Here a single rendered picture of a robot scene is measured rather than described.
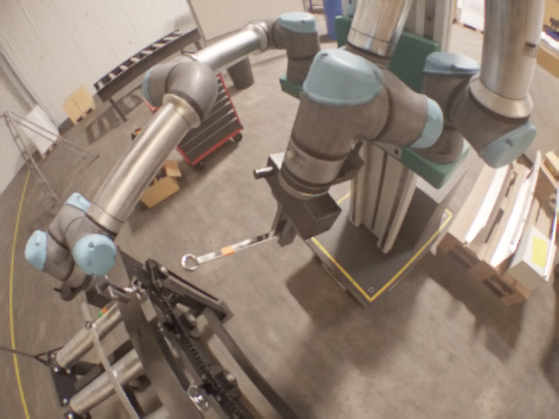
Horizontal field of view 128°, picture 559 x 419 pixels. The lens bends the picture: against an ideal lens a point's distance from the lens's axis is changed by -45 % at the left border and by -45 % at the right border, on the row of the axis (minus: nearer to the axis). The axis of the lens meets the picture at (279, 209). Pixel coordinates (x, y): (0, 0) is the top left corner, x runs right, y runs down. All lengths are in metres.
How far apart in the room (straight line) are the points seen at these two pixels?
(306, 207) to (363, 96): 0.16
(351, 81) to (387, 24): 0.17
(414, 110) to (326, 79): 0.12
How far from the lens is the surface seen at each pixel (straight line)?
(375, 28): 0.38
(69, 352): 1.63
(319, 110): 0.25
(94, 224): 0.46
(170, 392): 0.77
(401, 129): 0.30
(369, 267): 1.56
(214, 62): 0.70
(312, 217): 0.32
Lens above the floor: 1.78
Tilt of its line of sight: 55 degrees down
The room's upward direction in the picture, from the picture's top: 22 degrees counter-clockwise
